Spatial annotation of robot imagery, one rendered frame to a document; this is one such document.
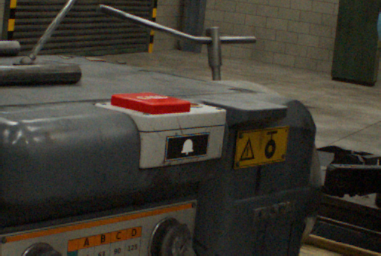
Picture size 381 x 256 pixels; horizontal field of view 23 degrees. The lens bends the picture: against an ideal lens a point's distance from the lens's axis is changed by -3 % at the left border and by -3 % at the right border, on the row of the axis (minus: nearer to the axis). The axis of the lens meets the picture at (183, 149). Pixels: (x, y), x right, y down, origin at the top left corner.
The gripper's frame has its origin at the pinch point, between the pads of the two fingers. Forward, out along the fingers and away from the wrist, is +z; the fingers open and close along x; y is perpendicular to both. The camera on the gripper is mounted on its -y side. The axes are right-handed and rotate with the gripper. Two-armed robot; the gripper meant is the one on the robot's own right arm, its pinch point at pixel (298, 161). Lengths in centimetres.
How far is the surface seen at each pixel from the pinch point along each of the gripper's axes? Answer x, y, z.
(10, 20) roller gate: -48, 634, 835
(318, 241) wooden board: -18.1, 15.3, 1.2
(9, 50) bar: 17, -59, 15
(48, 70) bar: 18, -73, -9
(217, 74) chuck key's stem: 15.9, -27.8, 0.1
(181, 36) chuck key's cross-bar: 21.3, -35.3, 2.3
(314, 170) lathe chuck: 4.4, -24.9, -18.2
